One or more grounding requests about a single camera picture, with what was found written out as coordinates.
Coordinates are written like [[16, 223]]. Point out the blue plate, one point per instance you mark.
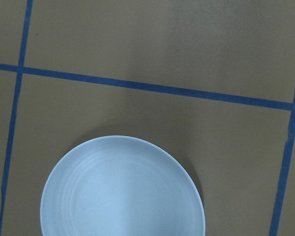
[[120, 186]]

